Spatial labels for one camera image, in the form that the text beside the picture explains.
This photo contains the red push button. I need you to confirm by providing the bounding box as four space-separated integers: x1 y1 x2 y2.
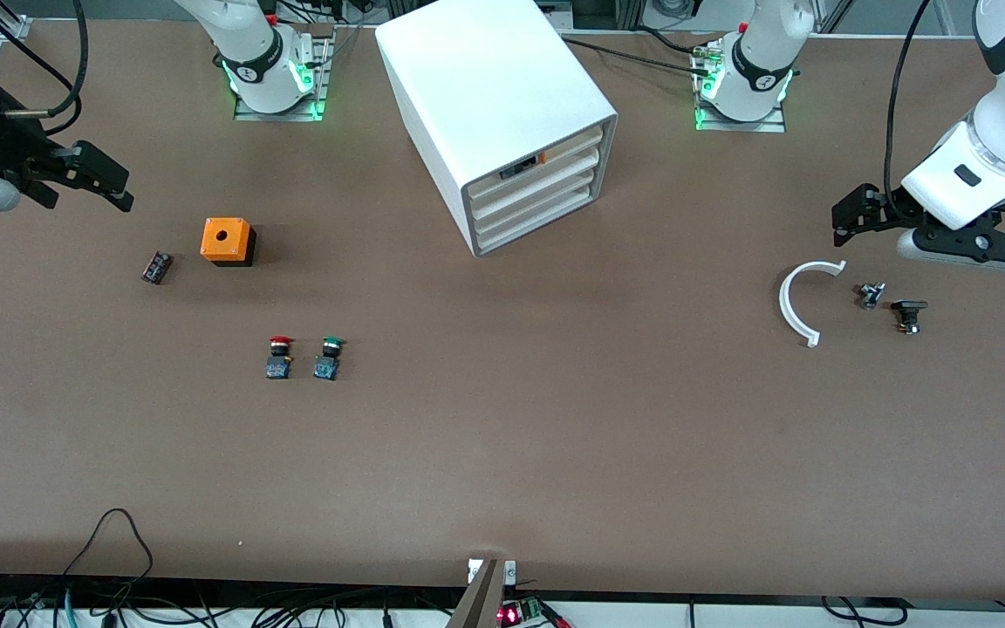
264 336 296 380

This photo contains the white plastic drawer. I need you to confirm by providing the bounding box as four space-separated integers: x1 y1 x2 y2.
475 168 599 238
473 148 601 222
477 186 598 255
470 126 604 208

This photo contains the black push button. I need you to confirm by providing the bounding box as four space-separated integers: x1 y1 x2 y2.
891 299 929 335

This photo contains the green push button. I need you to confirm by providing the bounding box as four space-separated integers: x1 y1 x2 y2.
312 336 346 381

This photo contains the white drawer cabinet housing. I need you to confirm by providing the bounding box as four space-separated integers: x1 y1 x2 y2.
375 0 619 258

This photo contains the white curved plastic arc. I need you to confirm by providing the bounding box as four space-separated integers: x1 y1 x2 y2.
779 260 847 348

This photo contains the orange box with hole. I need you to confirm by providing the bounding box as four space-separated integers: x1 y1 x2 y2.
200 217 257 268

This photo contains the black orange small part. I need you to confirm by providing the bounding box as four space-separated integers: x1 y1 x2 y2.
501 154 549 181

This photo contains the small red LED board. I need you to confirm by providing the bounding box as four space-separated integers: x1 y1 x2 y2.
498 598 547 628

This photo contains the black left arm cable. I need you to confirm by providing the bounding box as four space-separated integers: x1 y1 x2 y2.
885 0 940 219

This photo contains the black cable on table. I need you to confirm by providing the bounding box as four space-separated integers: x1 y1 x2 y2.
559 37 713 75

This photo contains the black looped cable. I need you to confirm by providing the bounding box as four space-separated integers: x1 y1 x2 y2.
62 509 154 581

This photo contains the brown camera mount post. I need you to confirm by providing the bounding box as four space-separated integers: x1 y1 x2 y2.
446 558 505 628

